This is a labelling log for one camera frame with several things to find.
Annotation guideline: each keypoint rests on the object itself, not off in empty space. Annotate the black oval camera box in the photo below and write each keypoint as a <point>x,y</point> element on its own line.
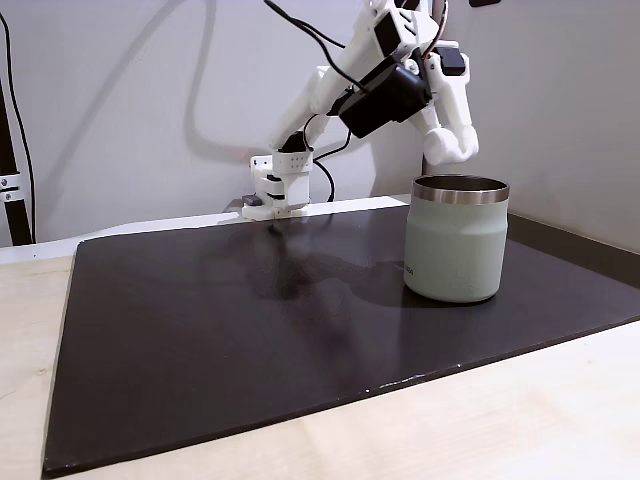
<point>385,102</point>

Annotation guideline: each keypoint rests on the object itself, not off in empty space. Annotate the black stand pole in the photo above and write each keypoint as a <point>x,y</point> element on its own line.
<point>15,220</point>

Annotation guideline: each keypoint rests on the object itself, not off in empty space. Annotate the pale green metal cup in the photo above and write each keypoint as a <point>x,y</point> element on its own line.
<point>455,250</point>

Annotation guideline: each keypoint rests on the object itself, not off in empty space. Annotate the grey table clamp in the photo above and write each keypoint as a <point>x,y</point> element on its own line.
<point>252,200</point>

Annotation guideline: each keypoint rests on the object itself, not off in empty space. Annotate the black table mat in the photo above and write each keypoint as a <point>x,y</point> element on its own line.
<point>200,325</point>

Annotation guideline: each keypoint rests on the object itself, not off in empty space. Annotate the small black wall fixture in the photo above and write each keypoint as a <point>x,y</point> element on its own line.
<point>484,2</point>

